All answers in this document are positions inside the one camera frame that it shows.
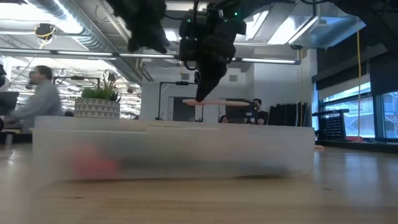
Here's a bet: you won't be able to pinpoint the red and black pen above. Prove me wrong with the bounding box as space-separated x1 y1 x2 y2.
72 145 282 179

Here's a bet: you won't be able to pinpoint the black folded panels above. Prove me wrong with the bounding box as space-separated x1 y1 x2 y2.
267 101 309 128

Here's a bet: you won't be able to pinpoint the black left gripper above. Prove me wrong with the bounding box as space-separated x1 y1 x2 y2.
106 0 170 54

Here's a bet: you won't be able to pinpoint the clear plastic pencil box base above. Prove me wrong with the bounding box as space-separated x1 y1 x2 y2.
32 116 316 182

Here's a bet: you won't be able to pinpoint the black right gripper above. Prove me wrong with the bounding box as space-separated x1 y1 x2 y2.
195 0 248 103

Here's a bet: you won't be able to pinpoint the dark computer monitor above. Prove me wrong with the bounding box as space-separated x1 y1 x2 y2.
0 91 20 116

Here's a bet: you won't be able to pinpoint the long ceiling light bar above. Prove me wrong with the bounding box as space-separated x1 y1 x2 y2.
0 47 302 66

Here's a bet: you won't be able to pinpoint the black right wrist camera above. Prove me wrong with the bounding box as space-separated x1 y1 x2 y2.
178 17 200 63

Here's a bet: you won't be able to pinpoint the black tube stand frame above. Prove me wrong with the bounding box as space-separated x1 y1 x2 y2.
157 80 205 121

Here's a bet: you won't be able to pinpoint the wooden pencil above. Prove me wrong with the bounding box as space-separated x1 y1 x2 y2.
182 98 251 108

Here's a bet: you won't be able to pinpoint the black perforated cart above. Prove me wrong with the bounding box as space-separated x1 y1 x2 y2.
312 108 351 141

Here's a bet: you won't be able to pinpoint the round black ceiling device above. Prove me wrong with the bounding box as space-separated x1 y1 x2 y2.
34 22 57 42

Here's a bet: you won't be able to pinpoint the green plant in patterned pot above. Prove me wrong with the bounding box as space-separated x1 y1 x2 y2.
73 72 122 120

